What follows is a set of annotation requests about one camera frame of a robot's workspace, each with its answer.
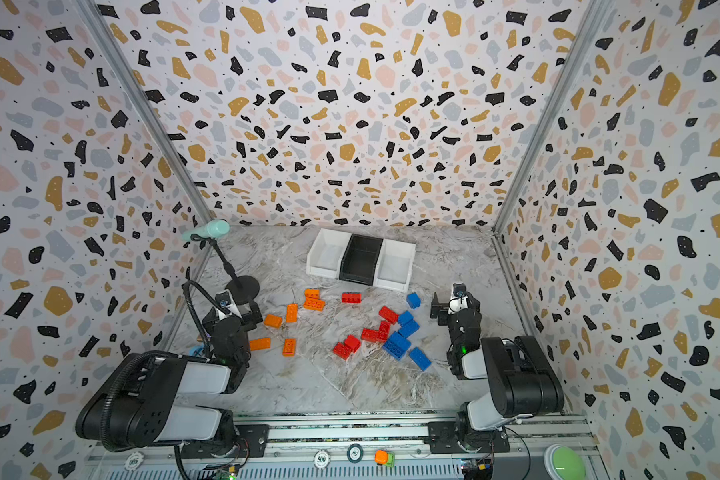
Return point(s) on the black middle bin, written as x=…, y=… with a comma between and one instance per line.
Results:
x=358, y=264

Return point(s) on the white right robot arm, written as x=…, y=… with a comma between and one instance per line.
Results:
x=520, y=381

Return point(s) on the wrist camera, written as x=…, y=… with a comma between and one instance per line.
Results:
x=226, y=305
x=459, y=298

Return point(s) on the aluminium rail base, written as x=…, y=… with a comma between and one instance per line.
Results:
x=342, y=446

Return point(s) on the white right bin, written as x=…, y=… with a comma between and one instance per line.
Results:
x=394, y=265

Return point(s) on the red lego brick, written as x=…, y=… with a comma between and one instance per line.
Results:
x=370, y=335
x=342, y=351
x=388, y=315
x=383, y=331
x=353, y=343
x=351, y=298

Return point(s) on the orange small cube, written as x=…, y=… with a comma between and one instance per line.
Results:
x=384, y=458

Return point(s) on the white left bin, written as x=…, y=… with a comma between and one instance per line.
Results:
x=326, y=253

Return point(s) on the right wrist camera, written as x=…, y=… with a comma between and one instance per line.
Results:
x=459, y=298

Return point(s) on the white bin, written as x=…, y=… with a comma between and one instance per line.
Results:
x=394, y=265
x=326, y=253

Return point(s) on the orange lego brick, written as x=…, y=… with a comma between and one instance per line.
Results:
x=314, y=304
x=273, y=321
x=289, y=347
x=292, y=313
x=260, y=344
x=311, y=293

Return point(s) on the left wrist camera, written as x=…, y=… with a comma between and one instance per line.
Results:
x=226, y=305

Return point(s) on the blue lego brick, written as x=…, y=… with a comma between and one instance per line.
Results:
x=413, y=300
x=409, y=328
x=396, y=345
x=419, y=358
x=404, y=318

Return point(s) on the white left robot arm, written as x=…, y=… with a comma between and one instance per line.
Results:
x=137, y=405

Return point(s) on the green round button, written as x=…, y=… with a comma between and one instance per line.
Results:
x=563, y=463

